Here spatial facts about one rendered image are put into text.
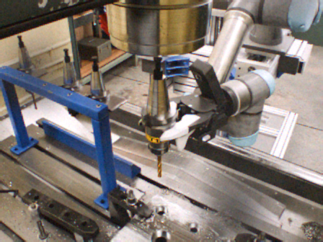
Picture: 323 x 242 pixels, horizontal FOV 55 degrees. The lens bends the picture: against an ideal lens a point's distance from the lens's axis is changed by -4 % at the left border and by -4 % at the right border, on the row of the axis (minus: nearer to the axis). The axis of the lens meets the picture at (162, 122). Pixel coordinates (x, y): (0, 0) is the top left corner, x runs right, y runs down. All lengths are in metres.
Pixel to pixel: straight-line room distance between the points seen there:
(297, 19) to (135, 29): 0.64
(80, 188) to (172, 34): 0.73
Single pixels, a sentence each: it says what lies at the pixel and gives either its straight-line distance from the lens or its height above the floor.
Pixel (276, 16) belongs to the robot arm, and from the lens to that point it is 1.01.
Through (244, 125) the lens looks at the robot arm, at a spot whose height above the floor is 1.20.
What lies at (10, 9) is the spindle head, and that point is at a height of 1.61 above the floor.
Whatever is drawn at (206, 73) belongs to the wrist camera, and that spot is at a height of 1.39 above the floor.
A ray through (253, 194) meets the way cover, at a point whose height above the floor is 0.71.
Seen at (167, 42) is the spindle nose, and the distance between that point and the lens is 0.45.
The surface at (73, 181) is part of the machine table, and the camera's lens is 1.11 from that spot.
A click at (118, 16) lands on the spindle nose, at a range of 0.47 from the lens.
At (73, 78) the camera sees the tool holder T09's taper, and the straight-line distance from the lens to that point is 0.95.
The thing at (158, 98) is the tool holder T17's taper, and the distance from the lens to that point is 0.55.
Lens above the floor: 1.65
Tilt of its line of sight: 34 degrees down
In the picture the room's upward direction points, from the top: straight up
